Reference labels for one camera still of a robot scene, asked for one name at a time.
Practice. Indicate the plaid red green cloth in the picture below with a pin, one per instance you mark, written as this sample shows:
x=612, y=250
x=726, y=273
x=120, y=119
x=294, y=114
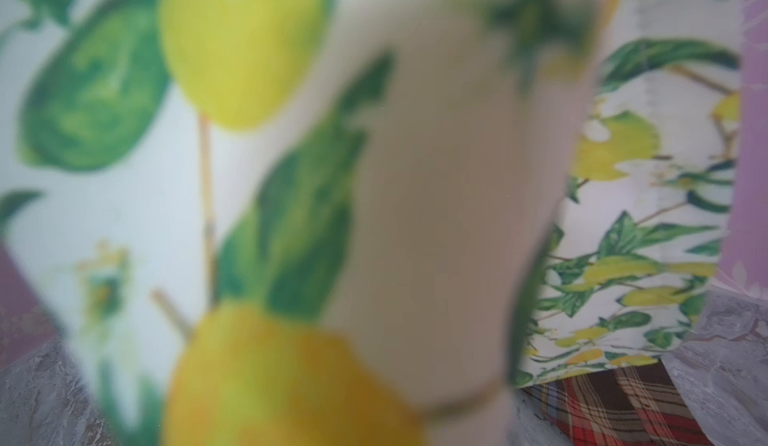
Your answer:
x=634, y=405

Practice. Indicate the lemon print white cloth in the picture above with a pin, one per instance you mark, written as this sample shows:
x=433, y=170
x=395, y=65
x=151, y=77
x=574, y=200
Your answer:
x=362, y=222

